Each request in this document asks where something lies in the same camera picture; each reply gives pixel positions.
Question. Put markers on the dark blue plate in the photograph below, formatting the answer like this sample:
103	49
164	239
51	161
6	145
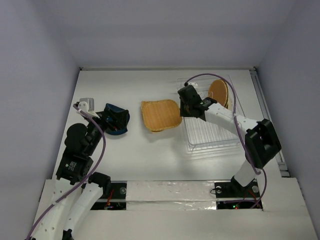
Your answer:
115	108

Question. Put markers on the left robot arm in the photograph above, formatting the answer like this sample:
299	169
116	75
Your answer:
78	185

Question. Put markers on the small woven plate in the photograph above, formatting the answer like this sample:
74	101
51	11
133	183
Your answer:
185	112

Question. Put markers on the square woven plate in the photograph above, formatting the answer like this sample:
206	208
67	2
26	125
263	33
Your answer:
160	128
160	112

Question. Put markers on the round woven plate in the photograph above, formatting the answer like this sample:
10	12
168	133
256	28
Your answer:
216	91

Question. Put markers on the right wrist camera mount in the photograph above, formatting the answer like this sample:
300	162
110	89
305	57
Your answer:
194	84

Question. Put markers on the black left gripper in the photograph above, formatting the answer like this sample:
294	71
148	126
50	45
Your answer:
104	117

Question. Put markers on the round bamboo plate green rim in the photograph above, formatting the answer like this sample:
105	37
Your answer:
226	104

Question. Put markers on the clear wire dish rack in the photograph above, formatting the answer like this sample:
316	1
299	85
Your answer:
216	133

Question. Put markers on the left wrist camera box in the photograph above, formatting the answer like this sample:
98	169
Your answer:
85	104

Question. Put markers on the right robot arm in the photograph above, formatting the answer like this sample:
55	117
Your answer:
258	138

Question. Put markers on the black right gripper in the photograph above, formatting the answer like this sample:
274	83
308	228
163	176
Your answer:
186	110

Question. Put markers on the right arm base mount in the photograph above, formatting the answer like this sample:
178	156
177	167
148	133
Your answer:
231	197

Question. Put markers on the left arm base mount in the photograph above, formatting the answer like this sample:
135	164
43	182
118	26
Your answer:
114	200

